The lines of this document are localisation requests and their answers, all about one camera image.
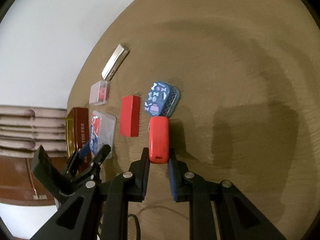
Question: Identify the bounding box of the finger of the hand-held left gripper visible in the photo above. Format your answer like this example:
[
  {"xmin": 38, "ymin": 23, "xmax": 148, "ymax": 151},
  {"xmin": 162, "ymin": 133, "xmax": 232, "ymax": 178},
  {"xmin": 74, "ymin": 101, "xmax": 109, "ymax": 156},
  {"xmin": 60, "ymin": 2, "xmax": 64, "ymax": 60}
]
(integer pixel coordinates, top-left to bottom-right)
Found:
[
  {"xmin": 67, "ymin": 142, "xmax": 91, "ymax": 178},
  {"xmin": 72, "ymin": 144, "xmax": 111, "ymax": 185}
]

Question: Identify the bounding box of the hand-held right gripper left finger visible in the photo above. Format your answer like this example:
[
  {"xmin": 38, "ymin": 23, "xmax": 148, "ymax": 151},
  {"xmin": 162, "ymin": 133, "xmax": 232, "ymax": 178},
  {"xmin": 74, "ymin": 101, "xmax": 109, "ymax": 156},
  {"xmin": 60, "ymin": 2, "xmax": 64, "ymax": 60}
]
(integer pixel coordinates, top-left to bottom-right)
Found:
[{"xmin": 30, "ymin": 147, "xmax": 151, "ymax": 240}]

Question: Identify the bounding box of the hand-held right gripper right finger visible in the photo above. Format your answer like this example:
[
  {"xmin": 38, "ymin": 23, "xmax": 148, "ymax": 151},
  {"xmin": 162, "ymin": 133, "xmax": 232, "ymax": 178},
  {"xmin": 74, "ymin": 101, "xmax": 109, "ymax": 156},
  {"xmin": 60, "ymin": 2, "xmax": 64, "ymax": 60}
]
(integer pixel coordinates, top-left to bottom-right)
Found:
[{"xmin": 168, "ymin": 148, "xmax": 287, "ymax": 240}]

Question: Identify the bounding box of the red and gold tin box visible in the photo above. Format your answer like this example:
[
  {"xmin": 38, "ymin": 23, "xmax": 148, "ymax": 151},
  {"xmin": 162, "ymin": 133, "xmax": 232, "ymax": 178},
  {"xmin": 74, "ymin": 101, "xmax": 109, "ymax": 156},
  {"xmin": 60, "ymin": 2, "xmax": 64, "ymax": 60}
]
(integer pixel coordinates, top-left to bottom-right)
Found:
[{"xmin": 65, "ymin": 107, "xmax": 93, "ymax": 174}]

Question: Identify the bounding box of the clear box with blue label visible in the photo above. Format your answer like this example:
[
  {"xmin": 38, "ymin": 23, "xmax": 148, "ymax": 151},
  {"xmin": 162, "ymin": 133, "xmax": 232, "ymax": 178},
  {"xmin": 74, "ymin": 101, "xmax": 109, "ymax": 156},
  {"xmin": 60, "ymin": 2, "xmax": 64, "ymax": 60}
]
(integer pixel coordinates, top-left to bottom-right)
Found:
[{"xmin": 90, "ymin": 110, "xmax": 117, "ymax": 160}]

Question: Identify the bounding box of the red key fob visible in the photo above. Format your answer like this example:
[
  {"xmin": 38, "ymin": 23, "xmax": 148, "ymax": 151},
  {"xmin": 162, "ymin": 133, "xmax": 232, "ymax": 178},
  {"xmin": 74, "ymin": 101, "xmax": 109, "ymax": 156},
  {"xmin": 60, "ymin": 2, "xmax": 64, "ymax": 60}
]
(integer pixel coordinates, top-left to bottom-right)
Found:
[{"xmin": 148, "ymin": 116, "xmax": 169, "ymax": 165}]

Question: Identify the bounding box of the red block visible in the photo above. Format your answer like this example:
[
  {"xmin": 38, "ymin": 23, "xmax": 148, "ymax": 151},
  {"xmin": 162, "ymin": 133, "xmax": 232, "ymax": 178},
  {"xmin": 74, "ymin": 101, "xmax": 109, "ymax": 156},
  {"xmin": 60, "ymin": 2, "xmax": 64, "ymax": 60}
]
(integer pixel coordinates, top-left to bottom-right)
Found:
[{"xmin": 119, "ymin": 95, "xmax": 140, "ymax": 138}]

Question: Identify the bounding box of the clear box with red contents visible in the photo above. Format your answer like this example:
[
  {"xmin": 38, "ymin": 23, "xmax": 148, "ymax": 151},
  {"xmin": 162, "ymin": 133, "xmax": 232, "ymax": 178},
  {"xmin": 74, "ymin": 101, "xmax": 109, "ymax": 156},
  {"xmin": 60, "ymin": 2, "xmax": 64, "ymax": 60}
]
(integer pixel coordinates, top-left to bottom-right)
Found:
[{"xmin": 89, "ymin": 80, "xmax": 112, "ymax": 105}]

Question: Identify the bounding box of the blue patterned case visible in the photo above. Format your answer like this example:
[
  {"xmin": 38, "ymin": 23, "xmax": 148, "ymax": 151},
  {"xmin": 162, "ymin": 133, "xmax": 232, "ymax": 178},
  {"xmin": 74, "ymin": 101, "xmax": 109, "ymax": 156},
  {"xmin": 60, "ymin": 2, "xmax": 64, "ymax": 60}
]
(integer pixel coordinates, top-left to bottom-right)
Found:
[{"xmin": 144, "ymin": 81, "xmax": 180, "ymax": 118}]

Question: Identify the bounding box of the silver metal bar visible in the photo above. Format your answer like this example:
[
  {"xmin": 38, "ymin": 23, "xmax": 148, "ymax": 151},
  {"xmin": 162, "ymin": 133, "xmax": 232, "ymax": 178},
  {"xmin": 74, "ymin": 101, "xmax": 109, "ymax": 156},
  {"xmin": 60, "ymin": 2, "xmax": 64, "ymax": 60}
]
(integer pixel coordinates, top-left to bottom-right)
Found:
[{"xmin": 101, "ymin": 44, "xmax": 130, "ymax": 81}]

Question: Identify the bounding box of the brown wooden furniture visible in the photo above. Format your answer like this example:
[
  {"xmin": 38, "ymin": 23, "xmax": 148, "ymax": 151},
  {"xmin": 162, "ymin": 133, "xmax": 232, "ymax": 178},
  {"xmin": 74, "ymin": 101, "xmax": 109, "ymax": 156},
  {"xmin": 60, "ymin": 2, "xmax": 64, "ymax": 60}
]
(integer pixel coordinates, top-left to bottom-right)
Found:
[{"xmin": 0, "ymin": 155, "xmax": 59, "ymax": 201}]

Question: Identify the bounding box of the beige patterned curtain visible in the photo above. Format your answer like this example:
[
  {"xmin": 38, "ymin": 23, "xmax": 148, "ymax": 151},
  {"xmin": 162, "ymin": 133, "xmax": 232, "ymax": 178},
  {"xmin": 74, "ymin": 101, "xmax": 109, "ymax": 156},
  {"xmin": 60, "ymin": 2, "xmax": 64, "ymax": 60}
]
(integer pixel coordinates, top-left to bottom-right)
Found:
[{"xmin": 0, "ymin": 104, "xmax": 69, "ymax": 157}]

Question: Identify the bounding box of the black cable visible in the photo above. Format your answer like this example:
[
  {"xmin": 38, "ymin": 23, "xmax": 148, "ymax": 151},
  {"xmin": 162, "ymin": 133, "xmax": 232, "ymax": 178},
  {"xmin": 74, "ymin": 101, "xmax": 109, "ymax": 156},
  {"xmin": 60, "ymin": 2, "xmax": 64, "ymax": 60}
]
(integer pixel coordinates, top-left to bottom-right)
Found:
[{"xmin": 127, "ymin": 214, "xmax": 141, "ymax": 240}]

